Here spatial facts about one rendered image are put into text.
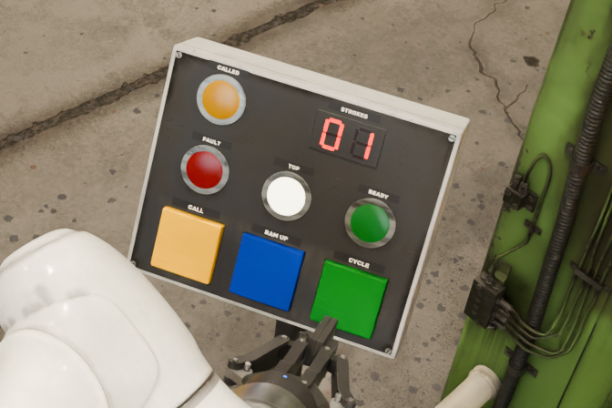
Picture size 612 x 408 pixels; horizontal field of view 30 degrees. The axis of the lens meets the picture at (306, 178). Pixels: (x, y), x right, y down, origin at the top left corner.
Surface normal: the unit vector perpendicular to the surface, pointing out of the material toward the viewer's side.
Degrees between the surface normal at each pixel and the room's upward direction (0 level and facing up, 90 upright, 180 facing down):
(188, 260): 60
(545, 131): 90
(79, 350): 23
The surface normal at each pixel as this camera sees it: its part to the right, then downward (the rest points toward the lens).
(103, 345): 0.52, -0.45
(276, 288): -0.25, 0.23
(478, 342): -0.70, 0.47
